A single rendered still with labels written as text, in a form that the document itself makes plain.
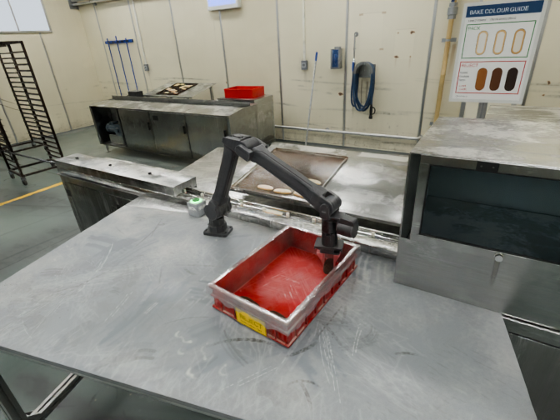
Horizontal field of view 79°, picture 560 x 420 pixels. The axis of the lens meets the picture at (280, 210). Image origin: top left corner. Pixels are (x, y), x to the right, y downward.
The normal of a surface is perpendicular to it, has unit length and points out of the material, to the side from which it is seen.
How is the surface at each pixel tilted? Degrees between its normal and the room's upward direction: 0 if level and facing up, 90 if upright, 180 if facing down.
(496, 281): 89
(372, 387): 0
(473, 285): 89
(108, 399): 0
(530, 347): 91
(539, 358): 90
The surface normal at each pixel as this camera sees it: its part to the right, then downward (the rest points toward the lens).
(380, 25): -0.52, 0.41
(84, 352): -0.05, -0.89
